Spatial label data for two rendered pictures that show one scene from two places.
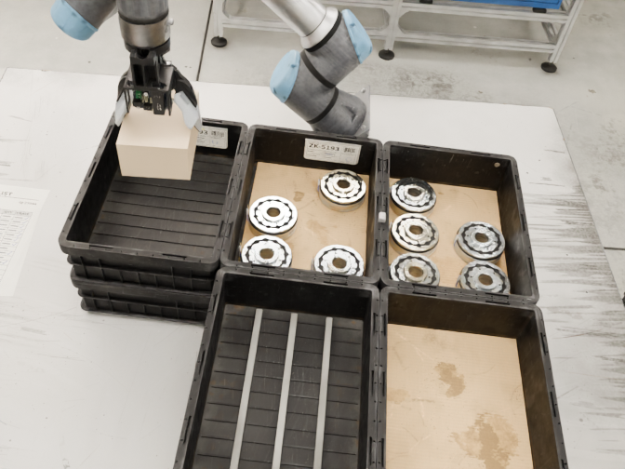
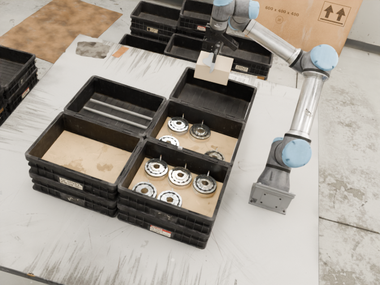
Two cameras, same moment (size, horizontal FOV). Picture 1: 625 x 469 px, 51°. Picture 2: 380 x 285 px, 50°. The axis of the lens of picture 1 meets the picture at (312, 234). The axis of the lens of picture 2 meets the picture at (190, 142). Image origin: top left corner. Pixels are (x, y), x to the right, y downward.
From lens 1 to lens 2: 1.76 m
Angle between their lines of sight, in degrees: 63
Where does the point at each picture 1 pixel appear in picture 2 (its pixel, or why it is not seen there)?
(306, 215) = (202, 147)
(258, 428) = (109, 111)
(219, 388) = (128, 106)
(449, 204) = (200, 204)
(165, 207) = (213, 107)
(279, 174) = (228, 144)
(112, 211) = (213, 94)
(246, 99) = (306, 168)
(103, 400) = not seen: hidden behind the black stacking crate
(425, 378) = (108, 159)
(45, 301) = not seen: hidden behind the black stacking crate
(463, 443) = (77, 161)
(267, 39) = not seen: outside the picture
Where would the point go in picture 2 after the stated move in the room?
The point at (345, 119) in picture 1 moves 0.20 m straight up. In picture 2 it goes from (264, 175) to (277, 145)
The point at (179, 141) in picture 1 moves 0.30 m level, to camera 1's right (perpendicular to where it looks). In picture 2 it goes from (200, 63) to (178, 100)
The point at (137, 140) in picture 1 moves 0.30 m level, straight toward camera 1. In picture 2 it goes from (202, 55) to (139, 49)
